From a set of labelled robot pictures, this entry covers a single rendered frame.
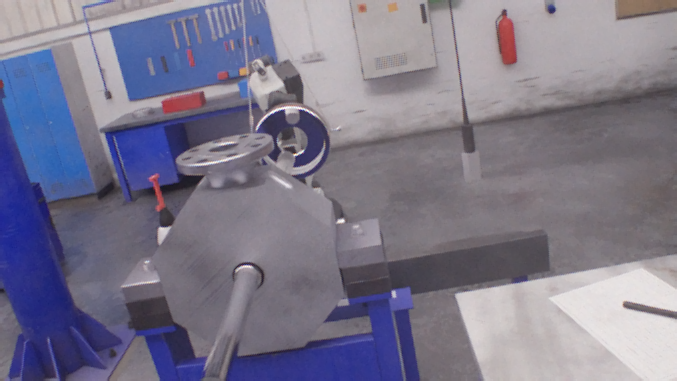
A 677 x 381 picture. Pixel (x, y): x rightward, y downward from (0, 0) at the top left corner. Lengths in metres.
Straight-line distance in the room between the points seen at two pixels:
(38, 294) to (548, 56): 5.57
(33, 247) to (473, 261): 2.31
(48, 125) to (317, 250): 5.85
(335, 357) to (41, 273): 2.11
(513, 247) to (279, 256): 0.84
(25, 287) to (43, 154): 3.96
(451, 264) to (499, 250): 0.17
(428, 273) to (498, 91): 5.04
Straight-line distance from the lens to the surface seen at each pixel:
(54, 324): 3.58
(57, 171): 7.30
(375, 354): 1.74
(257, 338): 1.70
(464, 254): 2.02
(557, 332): 1.57
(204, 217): 1.55
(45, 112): 7.17
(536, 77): 7.01
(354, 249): 1.56
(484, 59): 6.84
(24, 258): 3.44
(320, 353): 1.74
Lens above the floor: 1.76
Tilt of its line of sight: 18 degrees down
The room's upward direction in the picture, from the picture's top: 12 degrees counter-clockwise
